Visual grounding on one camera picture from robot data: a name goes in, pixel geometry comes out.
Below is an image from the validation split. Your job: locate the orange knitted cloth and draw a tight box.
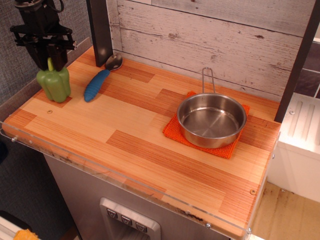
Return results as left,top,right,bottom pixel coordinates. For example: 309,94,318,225
162,91,250,159

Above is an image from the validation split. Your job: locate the white toy sink unit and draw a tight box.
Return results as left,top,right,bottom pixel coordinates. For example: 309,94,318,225
267,93,320,202

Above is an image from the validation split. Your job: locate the grey toy fridge cabinet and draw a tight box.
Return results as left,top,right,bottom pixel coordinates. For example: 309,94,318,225
45,155,227,240

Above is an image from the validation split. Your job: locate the green toy bell pepper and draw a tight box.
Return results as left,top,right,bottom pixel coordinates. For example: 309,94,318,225
36,57,71,103

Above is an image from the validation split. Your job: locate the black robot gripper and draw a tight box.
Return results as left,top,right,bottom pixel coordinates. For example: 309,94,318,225
10,0,77,72

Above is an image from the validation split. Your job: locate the dark right frame post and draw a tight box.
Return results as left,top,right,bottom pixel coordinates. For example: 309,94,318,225
274,0,320,123

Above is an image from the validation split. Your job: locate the blue handled metal spoon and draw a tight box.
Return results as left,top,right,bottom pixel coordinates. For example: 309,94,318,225
83,53,123,103

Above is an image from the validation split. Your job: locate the silver dispenser button panel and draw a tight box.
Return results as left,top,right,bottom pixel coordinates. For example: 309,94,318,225
99,197,162,240

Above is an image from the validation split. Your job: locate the clear acrylic edge guard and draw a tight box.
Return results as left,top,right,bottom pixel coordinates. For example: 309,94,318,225
0,123,253,240

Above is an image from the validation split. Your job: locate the stainless steel pan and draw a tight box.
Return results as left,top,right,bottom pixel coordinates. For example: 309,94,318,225
176,75,247,149

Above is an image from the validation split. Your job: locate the yellow cloth object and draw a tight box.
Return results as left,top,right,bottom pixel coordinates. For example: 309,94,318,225
13,229,39,240

